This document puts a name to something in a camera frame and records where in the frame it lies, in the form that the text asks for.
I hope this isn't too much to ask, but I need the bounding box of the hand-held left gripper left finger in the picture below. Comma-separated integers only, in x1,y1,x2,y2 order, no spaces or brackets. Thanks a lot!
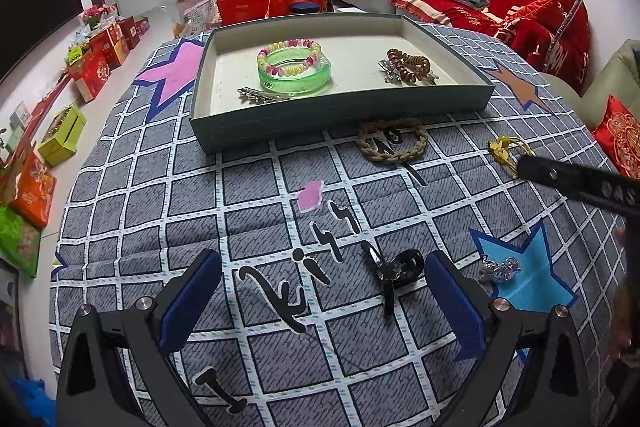
56,249,222,427

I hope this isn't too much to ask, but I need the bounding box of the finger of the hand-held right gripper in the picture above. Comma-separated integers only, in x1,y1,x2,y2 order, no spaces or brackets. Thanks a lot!
517,155,640,220

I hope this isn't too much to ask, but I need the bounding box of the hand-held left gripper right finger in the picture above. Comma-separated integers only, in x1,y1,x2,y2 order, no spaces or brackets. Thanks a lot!
425,251,593,427

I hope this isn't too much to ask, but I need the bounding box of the black hair clip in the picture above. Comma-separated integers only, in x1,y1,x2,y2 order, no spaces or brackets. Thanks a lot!
361,241,426,318

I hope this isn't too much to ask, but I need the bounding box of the yellow cord bracelet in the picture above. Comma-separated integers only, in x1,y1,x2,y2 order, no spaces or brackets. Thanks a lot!
488,135,536,180

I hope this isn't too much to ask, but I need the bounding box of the brown wooden bead bracelet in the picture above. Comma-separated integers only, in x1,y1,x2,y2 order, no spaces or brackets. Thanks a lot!
386,48,438,85

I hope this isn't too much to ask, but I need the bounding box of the grey shallow cardboard tray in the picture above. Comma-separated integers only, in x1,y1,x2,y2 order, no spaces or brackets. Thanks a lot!
190,13,496,154

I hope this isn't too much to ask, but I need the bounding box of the silver metal hair clip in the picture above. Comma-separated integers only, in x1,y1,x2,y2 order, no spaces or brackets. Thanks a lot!
237,87,298,102

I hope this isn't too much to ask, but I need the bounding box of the silver rhinestone hair clip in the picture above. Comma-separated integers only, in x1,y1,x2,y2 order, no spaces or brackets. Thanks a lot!
378,59,401,84

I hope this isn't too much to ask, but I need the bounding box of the green translucent bangle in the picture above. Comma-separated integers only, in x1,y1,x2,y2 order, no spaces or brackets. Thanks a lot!
257,48,332,96

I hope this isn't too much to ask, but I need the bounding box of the pink yellow bead bracelet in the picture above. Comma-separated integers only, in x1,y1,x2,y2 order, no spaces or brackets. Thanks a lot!
257,38,322,78

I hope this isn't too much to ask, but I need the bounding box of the person's right hand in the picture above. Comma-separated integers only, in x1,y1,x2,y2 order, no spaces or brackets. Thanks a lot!
607,224,640,358

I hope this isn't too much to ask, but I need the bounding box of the purple silver hair clip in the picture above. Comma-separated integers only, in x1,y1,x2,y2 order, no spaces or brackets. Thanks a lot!
479,256,522,284

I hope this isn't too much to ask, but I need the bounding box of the red gold embroidered cushion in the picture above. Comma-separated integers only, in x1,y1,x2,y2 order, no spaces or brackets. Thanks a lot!
591,94,640,180

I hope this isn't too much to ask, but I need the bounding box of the pale green armchair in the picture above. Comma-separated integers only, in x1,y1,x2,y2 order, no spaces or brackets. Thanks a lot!
540,39,640,168

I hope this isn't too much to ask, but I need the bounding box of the grey checked star blanket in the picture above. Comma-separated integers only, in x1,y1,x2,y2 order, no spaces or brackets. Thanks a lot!
50,24,631,427

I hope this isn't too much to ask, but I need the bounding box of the silver selfie stick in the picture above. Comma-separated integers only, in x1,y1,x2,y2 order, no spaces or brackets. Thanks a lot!
545,0,618,72

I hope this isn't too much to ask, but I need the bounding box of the blue plastic object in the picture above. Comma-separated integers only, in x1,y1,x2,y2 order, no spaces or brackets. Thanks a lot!
12,377,56,425

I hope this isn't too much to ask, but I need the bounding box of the orange gift box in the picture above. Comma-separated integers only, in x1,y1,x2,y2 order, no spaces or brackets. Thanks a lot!
10,152,57,228

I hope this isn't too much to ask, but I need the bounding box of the yellow green cardboard box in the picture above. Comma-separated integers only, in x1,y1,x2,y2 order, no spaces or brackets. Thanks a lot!
37,103,87,166

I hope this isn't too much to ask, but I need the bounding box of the red gold gift box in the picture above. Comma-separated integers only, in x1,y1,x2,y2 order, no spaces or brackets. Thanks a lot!
72,52,111,102

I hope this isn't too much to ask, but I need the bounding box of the dark red gift box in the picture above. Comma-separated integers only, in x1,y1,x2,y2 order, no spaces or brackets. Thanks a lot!
117,17,142,50

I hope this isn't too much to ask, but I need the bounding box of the glass coffee table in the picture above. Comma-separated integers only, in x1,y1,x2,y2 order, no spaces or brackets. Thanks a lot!
160,0,281,35

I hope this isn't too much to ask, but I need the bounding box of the pink flower bouquet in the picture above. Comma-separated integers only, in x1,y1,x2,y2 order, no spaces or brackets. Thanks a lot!
81,5,118,28

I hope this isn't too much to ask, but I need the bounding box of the brown braided bracelet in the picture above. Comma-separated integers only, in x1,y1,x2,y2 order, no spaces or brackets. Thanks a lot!
357,119,430,185

